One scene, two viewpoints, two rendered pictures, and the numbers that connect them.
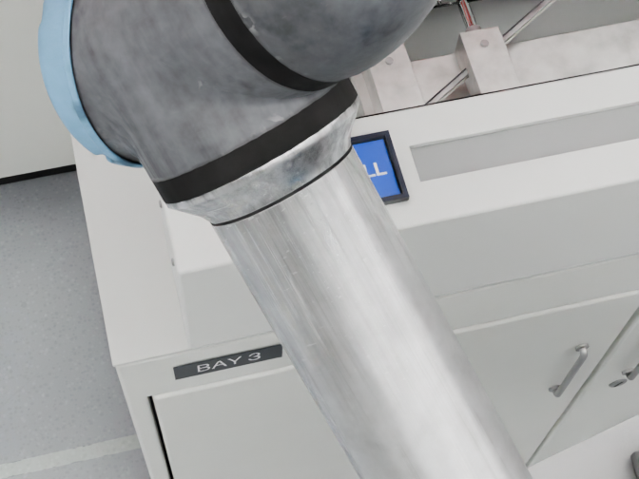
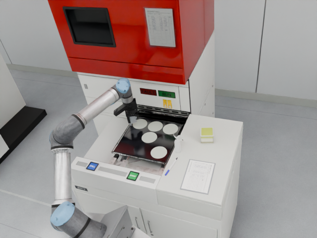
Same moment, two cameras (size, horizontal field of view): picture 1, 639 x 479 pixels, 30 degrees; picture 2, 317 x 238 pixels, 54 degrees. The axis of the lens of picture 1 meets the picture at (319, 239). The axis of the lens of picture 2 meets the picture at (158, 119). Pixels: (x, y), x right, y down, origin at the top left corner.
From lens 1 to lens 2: 135 cm
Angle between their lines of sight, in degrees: 35
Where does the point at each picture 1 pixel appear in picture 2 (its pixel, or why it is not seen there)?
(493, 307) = (113, 198)
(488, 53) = (124, 163)
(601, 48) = (141, 169)
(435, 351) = (62, 174)
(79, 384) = not seen: hidden behind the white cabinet
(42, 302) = not seen: hidden behind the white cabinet
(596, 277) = (127, 199)
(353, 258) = (59, 161)
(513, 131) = (112, 169)
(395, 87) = (111, 162)
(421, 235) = (94, 176)
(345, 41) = (58, 138)
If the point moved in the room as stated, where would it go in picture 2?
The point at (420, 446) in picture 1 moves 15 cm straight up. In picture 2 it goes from (56, 182) to (46, 163)
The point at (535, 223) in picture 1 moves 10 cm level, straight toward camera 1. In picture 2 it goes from (109, 182) to (92, 190)
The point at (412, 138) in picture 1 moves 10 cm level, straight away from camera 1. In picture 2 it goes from (101, 165) to (114, 155)
